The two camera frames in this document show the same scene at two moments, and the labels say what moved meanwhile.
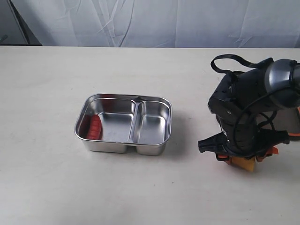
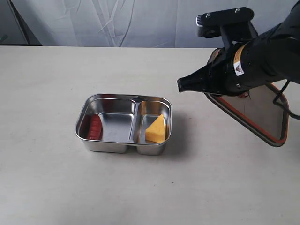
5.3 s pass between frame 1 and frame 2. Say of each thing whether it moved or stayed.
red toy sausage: stayed
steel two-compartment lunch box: stayed
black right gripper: moved
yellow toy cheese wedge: moved
